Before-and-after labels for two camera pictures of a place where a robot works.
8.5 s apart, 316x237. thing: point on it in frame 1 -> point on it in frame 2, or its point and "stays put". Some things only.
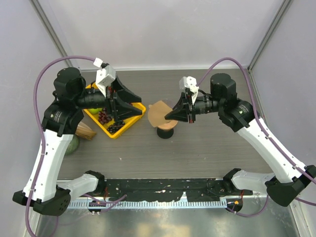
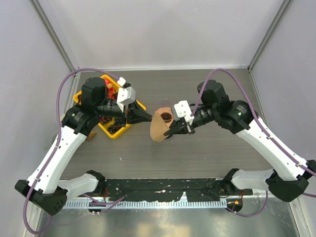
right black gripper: [180, 111] -> [178, 127]
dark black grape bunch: [117, 125] stays put
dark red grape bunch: [103, 117] stays put
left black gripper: [118, 110] -> [136, 114]
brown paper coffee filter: [156, 113] -> [158, 127]
